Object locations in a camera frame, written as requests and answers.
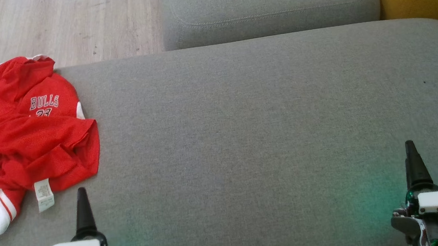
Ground red shorts with white stripe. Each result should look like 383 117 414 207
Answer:
0 110 106 216

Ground red Bulls basketball jersey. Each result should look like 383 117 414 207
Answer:
0 51 96 246

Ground large grey sofa chaise cushion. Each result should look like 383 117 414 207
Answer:
0 16 438 246

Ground grey sofa seat cushion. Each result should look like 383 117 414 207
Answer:
160 0 383 52

